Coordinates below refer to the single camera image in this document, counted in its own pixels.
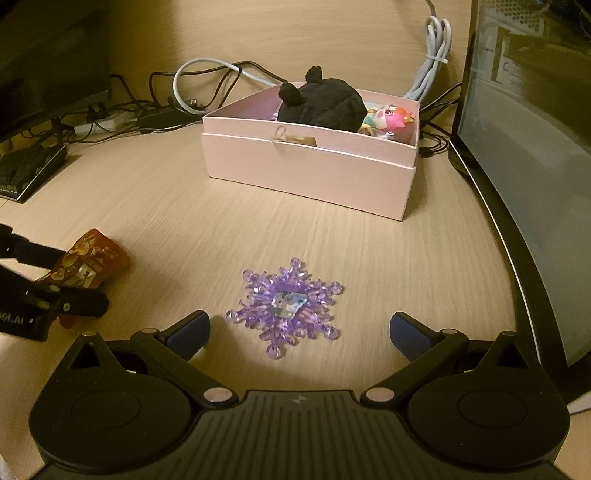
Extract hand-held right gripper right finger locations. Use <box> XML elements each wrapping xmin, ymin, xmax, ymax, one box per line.
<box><xmin>362</xmin><ymin>311</ymin><xmax>532</xmax><ymax>404</ymax></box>

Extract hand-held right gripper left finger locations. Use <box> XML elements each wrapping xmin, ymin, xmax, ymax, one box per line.
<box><xmin>69</xmin><ymin>310</ymin><xmax>236</xmax><ymax>404</ymax></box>

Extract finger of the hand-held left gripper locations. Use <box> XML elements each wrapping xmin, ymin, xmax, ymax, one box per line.
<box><xmin>25</xmin><ymin>281</ymin><xmax>110</xmax><ymax>319</ymax></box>
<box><xmin>0</xmin><ymin>224</ymin><xmax>75</xmax><ymax>270</ymax></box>

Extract red snack packet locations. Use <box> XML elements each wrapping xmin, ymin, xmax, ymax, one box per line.
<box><xmin>44</xmin><ymin>227</ymin><xmax>130</xmax><ymax>329</ymax></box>

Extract purple crystal snowflake ornament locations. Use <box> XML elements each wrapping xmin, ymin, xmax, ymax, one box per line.
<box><xmin>225</xmin><ymin>257</ymin><xmax>344</xmax><ymax>360</ymax></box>

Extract pink cardboard box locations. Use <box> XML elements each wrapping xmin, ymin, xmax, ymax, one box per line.
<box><xmin>201</xmin><ymin>131</ymin><xmax>418</xmax><ymax>222</ymax></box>
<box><xmin>201</xmin><ymin>83</ymin><xmax>422</xmax><ymax>160</ymax></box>

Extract colourful unicorn toy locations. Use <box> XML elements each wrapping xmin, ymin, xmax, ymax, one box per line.
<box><xmin>358</xmin><ymin>104</ymin><xmax>413</xmax><ymax>142</ymax></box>

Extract black plush toy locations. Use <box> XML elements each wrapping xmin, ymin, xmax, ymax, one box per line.
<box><xmin>277</xmin><ymin>66</ymin><xmax>369</xmax><ymax>133</ymax></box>

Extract black keyboard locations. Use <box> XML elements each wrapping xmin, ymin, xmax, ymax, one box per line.
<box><xmin>0</xmin><ymin>142</ymin><xmax>69</xmax><ymax>204</ymax></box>

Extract white power adapter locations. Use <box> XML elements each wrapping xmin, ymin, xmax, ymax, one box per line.
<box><xmin>73</xmin><ymin>112</ymin><xmax>136</xmax><ymax>138</ymax></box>

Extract black power adapter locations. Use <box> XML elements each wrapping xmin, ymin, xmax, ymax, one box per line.
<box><xmin>135</xmin><ymin>107</ymin><xmax>205</xmax><ymax>133</ymax></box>

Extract black monitor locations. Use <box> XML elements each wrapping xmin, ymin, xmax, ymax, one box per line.
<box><xmin>0</xmin><ymin>0</ymin><xmax>112</xmax><ymax>145</ymax></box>

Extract computer monitor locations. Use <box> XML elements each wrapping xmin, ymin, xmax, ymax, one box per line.
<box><xmin>448</xmin><ymin>0</ymin><xmax>591</xmax><ymax>408</ymax></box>

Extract black cables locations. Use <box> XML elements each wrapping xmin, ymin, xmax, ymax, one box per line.
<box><xmin>58</xmin><ymin>69</ymin><xmax>287</xmax><ymax>139</ymax></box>

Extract grey looped cable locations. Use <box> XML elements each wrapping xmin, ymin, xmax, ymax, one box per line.
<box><xmin>173</xmin><ymin>58</ymin><xmax>283</xmax><ymax>113</ymax></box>

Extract white bundled cable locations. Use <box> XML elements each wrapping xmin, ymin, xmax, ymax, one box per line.
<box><xmin>403</xmin><ymin>15</ymin><xmax>453</xmax><ymax>101</ymax></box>

